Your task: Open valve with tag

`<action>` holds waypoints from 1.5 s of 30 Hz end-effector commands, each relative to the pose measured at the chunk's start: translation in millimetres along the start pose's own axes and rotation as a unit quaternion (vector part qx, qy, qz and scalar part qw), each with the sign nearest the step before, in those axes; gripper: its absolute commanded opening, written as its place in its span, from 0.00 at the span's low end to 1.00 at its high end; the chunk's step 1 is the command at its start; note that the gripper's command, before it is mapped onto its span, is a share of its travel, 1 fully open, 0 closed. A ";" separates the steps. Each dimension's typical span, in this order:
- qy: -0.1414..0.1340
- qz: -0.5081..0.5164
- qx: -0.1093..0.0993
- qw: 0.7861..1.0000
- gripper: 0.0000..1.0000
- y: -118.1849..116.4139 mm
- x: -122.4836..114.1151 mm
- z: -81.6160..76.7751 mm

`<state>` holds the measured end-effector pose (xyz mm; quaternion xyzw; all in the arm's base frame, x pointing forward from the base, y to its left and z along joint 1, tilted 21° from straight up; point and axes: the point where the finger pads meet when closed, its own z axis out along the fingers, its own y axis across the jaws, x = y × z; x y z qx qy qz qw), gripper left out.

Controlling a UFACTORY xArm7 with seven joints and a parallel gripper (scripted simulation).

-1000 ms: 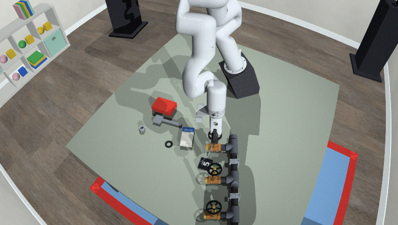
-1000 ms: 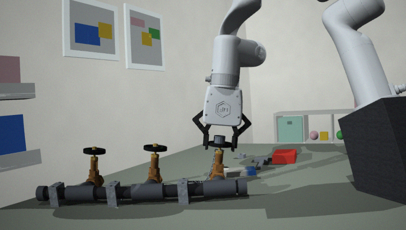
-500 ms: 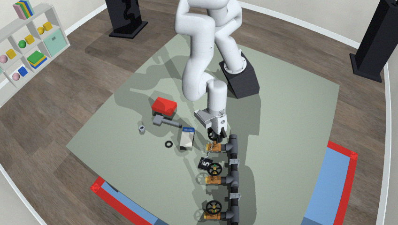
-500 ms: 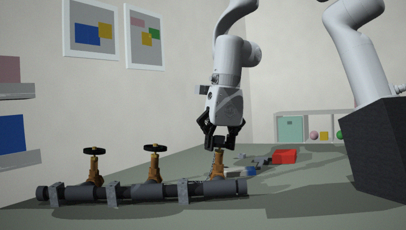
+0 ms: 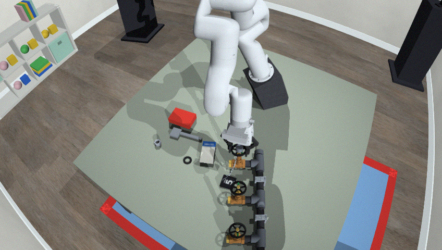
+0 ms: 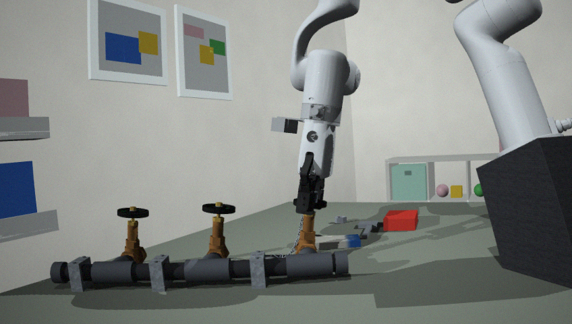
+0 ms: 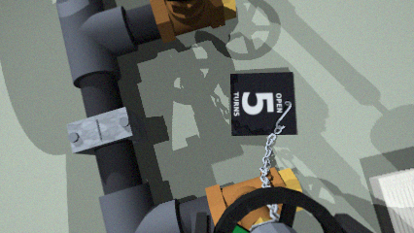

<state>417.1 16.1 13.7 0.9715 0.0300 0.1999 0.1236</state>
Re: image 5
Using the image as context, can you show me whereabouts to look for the red block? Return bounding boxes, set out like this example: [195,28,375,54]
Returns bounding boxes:
[168,108,197,129]

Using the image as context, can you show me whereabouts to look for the bag of cable ties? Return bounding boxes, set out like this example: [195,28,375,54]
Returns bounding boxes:
[200,141,216,164]

